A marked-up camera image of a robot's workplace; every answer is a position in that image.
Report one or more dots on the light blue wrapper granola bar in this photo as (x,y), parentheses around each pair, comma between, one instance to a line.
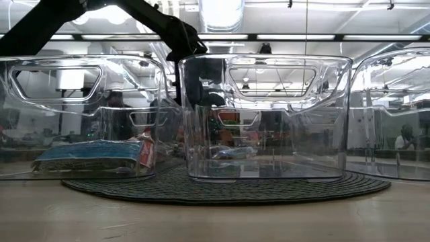
(235,153)

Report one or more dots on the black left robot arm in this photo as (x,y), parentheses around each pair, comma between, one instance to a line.
(33,23)

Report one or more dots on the clear plastic bin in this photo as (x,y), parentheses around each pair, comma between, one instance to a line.
(268,141)
(50,114)
(386,134)

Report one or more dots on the round grey woven placemat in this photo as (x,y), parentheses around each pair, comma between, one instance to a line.
(218,191)

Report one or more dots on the person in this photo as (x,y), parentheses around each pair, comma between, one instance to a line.
(404,139)

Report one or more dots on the silver ventilation duct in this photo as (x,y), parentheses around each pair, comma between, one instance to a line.
(221,15)

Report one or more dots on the black aluminium frame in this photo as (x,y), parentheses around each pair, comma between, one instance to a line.
(77,37)

